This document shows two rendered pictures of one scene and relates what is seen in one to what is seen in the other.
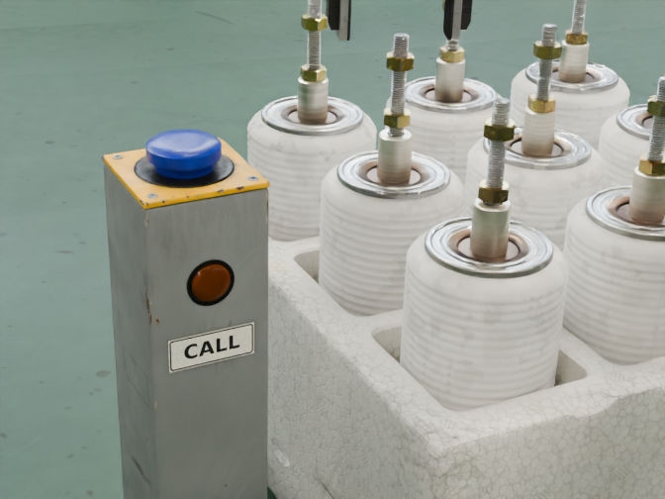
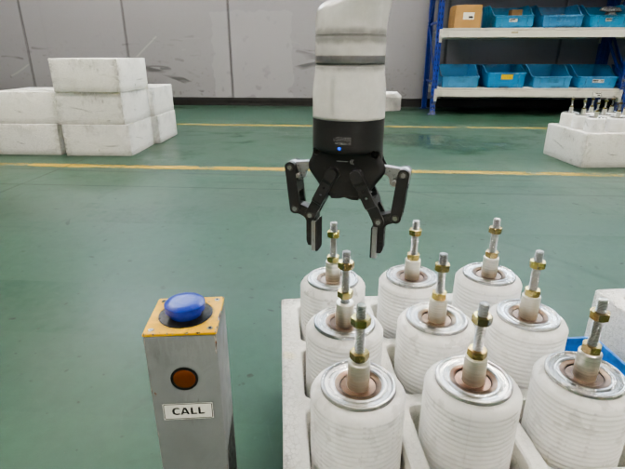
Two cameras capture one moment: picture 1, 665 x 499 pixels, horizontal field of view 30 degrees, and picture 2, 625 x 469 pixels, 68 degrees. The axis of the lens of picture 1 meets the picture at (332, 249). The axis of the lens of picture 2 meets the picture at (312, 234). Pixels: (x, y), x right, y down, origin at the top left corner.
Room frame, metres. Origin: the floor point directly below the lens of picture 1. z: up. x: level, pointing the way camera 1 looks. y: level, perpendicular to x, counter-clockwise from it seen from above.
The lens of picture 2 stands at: (0.29, -0.20, 0.56)
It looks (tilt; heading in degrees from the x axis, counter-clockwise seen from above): 21 degrees down; 24
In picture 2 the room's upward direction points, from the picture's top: straight up
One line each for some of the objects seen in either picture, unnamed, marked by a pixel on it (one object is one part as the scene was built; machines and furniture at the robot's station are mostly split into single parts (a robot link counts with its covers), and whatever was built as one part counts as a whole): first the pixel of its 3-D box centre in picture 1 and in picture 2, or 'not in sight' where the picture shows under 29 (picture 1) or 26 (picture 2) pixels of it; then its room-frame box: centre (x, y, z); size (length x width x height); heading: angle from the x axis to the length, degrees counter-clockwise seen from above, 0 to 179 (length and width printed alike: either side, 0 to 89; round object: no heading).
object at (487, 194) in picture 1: (493, 190); (359, 354); (0.65, -0.09, 0.29); 0.02 x 0.02 x 0.01; 20
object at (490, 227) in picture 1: (490, 228); (358, 374); (0.65, -0.09, 0.26); 0.02 x 0.02 x 0.03
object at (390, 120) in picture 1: (396, 117); (345, 293); (0.76, -0.04, 0.29); 0.02 x 0.02 x 0.01; 31
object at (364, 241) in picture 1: (387, 295); (342, 382); (0.76, -0.04, 0.16); 0.10 x 0.10 x 0.18
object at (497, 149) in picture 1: (496, 162); (360, 339); (0.65, -0.09, 0.31); 0.01 x 0.01 x 0.08
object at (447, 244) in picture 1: (488, 248); (358, 384); (0.65, -0.09, 0.25); 0.08 x 0.08 x 0.01
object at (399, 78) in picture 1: (398, 91); (345, 280); (0.76, -0.04, 0.31); 0.01 x 0.01 x 0.08
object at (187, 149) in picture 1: (184, 158); (185, 309); (0.61, 0.08, 0.32); 0.04 x 0.04 x 0.02
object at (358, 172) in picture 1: (393, 175); (344, 322); (0.76, -0.04, 0.25); 0.08 x 0.08 x 0.01
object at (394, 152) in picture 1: (394, 156); (344, 313); (0.76, -0.04, 0.26); 0.02 x 0.02 x 0.03
